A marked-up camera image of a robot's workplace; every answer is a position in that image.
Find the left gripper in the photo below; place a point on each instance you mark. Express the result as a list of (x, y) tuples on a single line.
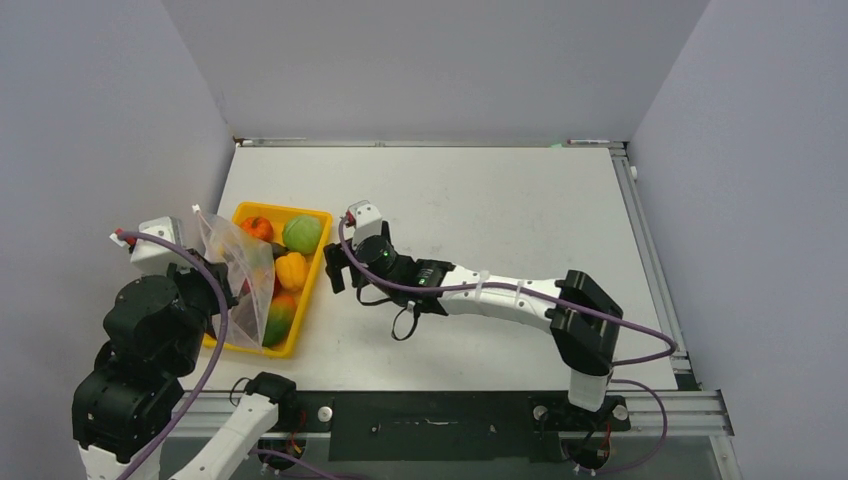
[(197, 275)]

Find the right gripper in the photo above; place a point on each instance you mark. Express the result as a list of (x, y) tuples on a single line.
[(339, 259)]

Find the green toy cabbage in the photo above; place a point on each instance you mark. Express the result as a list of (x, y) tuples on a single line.
[(302, 234)]

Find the clear zip top bag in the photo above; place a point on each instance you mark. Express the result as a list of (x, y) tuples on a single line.
[(249, 276)]

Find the yellow plastic tray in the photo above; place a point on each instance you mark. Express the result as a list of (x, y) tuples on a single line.
[(278, 216)]

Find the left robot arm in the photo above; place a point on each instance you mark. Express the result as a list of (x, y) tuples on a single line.
[(128, 405)]

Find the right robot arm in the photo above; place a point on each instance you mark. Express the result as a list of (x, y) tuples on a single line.
[(575, 310)]

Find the red toy tomato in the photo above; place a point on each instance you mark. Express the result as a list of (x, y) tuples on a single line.
[(275, 285)]

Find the yellow toy bell pepper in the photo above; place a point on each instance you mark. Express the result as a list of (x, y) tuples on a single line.
[(291, 270)]

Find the purple toy eggplant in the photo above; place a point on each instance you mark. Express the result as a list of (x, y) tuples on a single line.
[(278, 250)]

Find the orange toy pumpkin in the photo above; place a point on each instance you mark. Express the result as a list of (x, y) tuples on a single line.
[(258, 227)]

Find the green red toy mango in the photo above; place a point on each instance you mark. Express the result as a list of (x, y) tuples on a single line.
[(281, 313)]

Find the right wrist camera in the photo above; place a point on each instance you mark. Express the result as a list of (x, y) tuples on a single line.
[(364, 219)]

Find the aluminium frame rail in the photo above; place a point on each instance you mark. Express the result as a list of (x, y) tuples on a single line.
[(531, 212)]

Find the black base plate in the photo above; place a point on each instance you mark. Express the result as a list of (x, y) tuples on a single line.
[(445, 425)]

